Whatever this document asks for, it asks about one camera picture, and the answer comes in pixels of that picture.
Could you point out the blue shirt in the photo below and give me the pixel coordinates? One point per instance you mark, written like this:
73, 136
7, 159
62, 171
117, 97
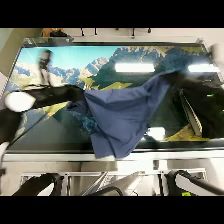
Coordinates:
123, 116

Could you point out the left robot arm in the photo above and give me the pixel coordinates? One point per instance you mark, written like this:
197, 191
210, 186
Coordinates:
53, 95

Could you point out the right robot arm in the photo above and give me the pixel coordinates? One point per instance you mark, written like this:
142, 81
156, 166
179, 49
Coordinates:
203, 106

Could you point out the silver frame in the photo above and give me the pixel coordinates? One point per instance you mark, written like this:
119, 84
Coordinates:
100, 166

